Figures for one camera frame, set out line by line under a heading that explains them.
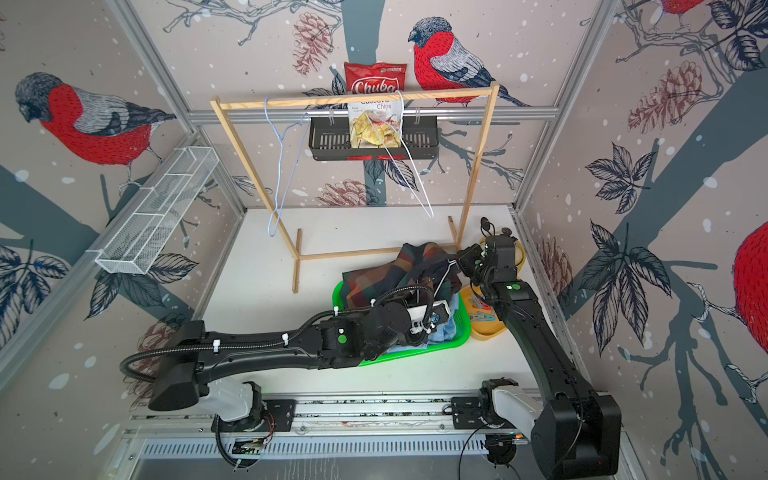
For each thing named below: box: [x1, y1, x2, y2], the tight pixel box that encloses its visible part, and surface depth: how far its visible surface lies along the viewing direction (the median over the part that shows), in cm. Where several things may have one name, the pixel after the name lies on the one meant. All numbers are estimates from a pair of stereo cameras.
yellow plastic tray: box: [459, 285, 506, 341], surface depth 91 cm
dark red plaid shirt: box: [342, 242, 463, 309], surface depth 83 cm
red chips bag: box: [344, 62, 407, 95], surface depth 87 cm
